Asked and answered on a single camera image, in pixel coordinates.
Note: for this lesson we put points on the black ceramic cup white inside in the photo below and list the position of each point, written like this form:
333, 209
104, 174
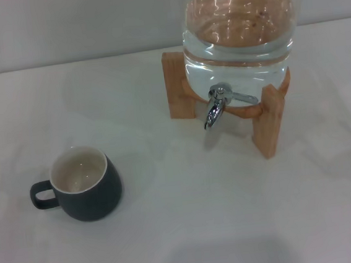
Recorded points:
90, 198

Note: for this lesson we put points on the chrome faucet with lever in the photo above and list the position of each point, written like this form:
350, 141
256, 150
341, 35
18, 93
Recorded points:
213, 110

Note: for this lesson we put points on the wooden dispenser stand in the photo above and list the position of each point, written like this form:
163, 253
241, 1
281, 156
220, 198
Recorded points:
176, 88

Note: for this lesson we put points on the clear glass water dispenser jar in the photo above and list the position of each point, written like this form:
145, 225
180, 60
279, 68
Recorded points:
239, 47

